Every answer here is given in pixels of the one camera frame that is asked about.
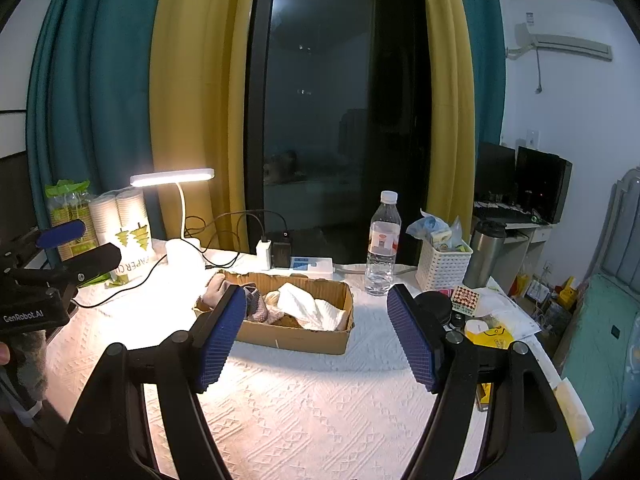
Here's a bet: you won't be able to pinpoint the green package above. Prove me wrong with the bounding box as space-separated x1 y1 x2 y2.
45 179 113 286

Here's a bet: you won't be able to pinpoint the steel thermos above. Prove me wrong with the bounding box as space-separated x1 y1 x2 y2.
462 220 507 289

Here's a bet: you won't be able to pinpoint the black monitor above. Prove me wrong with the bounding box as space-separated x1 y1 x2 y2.
477 142 517 201
515 146 573 224

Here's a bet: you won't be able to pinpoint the white tissue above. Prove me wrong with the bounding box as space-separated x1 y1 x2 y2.
312 300 348 332

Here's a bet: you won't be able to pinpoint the beige soft cloth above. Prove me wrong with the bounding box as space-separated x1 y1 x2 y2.
202 277 232 311

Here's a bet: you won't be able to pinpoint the black lamp cable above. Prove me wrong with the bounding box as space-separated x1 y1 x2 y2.
75 255 168 308

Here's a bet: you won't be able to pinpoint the paper cup package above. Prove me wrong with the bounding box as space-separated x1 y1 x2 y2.
90 187 156 286

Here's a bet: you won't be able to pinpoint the white air conditioner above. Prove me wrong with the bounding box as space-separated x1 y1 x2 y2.
515 20 613 62

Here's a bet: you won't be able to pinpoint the white desk lamp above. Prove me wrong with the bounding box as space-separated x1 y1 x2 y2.
130 167 216 271

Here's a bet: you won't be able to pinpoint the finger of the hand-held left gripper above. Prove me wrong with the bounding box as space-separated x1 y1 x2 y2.
0 219 87 261
10 243 122 288

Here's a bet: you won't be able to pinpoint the clear water bottle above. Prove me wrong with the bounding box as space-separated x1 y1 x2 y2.
365 190 403 297

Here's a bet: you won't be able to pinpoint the black keyboard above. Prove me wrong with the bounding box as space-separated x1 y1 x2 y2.
474 205 531 226

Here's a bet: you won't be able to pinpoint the yellow plastic bag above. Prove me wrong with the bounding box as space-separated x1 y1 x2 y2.
465 326 516 411

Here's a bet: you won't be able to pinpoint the black charger cable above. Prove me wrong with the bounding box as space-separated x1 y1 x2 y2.
182 210 288 270

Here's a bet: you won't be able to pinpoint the teal curtain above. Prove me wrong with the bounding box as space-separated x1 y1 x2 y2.
27 0 173 241
452 0 506 146

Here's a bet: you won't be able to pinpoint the grey knitted cloth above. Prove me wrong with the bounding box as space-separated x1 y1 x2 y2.
242 284 271 323

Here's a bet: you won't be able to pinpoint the yellow curtain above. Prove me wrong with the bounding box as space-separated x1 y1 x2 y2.
150 0 261 246
417 0 476 266

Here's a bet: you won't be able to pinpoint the black charger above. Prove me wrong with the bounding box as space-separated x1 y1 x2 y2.
270 241 293 270

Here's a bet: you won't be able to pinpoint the black round case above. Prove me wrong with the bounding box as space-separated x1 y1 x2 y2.
415 290 453 328

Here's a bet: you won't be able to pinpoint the white woven basket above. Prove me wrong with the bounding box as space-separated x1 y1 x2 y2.
416 237 473 292

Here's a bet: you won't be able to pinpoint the dark window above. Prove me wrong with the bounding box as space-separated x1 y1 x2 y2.
245 0 433 266

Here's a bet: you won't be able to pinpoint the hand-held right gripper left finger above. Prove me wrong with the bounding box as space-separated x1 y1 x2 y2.
55 284 248 480

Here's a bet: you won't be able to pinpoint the grey padded headboard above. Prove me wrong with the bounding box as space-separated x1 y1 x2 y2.
597 167 640 281

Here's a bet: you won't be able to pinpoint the cardboard box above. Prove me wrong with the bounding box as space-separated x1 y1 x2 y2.
192 270 355 356

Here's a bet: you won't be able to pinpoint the packets in basket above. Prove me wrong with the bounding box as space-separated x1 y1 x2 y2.
406 210 468 253

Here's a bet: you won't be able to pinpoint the white computer desk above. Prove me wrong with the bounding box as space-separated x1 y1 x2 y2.
472 220 553 286

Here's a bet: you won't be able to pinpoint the white textured tablecloth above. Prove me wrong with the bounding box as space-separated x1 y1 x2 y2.
45 240 556 480

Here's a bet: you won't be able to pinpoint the white paper towel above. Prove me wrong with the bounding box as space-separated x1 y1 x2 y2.
276 282 326 328

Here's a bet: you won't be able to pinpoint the white papers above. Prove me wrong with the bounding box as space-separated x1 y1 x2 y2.
477 282 543 338

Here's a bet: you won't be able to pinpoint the checkered small box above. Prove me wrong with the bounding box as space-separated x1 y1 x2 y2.
452 285 481 317

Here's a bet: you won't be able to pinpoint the white power strip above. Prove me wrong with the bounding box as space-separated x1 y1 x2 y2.
290 255 334 277

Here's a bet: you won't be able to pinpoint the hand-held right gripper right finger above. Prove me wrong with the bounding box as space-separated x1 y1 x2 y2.
386 283 583 480

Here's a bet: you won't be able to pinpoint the bed with teal sheet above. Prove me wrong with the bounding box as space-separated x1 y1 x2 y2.
552 275 640 480

